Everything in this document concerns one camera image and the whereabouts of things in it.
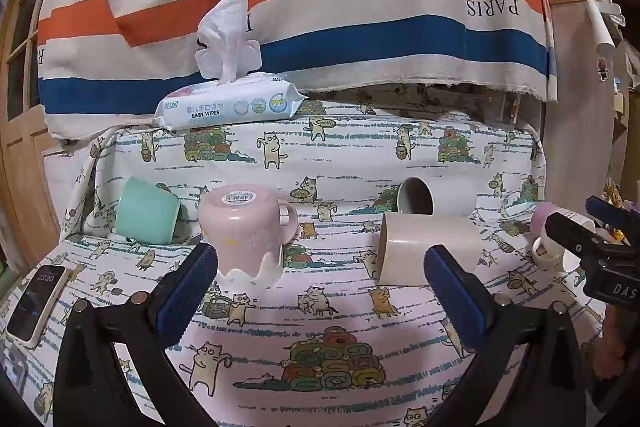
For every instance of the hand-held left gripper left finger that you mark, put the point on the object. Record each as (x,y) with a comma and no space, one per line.
(184,294)

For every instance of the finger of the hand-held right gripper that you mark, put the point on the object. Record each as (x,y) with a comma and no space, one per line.
(570,234)
(607,212)

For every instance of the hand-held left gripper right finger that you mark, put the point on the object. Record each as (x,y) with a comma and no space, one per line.
(462,304)

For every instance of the purple and white cup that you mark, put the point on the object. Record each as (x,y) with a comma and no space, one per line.
(542,219)

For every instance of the beige cup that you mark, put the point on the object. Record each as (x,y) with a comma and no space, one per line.
(425,239)

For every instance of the mint green cup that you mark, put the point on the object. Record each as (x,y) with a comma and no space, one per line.
(147,212)

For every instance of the grey white cup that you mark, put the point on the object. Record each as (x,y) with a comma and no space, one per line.
(445,197)

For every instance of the person's right hand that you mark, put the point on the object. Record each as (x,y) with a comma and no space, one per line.
(610,342)

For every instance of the wooden cabinet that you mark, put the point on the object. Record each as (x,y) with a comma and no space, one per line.
(582,132)

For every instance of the cat printed cloth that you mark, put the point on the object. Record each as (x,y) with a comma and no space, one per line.
(325,337)

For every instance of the smartphone in beige case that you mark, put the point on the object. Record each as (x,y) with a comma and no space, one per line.
(35,304)

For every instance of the white paper roll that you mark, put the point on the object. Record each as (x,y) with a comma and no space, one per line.
(600,29)

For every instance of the baby wipes pack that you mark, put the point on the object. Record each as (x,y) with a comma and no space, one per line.
(225,107)

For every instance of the striped cloth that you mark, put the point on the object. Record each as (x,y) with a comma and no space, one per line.
(350,7)

